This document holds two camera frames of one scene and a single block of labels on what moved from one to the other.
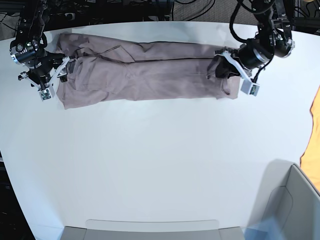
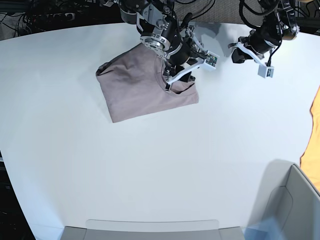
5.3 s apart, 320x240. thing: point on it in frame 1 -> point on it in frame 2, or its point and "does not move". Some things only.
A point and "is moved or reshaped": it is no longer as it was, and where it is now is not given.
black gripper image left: (43, 69) -> (186, 54)
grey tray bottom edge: (151, 229) does not move
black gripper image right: (253, 54) -> (262, 40)
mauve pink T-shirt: (104, 70) is moved or reshaped
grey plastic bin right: (288, 195) does not move
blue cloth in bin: (267, 229) does not move
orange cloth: (310, 159) does not move
